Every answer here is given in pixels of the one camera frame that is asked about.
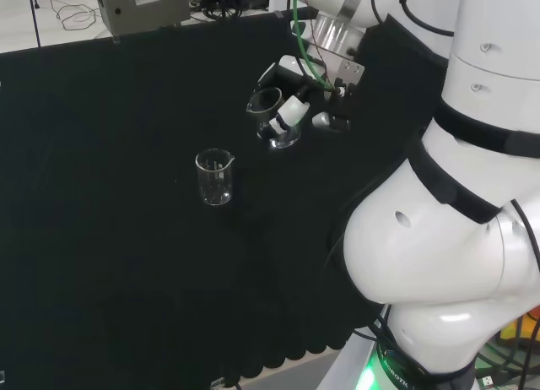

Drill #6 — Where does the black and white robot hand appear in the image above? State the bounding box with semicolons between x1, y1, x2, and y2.
252;47;366;144

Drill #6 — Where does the clear graduated glass beaker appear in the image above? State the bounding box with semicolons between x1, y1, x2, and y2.
246;87;301;149

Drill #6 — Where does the grey metal box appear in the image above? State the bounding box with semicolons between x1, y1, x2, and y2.
92;0;192;39

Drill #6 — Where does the black bench cloth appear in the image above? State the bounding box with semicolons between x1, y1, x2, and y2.
0;8;448;390

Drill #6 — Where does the yellow stop button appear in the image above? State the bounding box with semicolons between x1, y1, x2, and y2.
499;305;540;349

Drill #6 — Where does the black tripod leg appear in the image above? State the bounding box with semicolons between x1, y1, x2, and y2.
27;0;42;48

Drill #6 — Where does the thin black floor cable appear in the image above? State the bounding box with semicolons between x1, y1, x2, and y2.
41;0;103;32

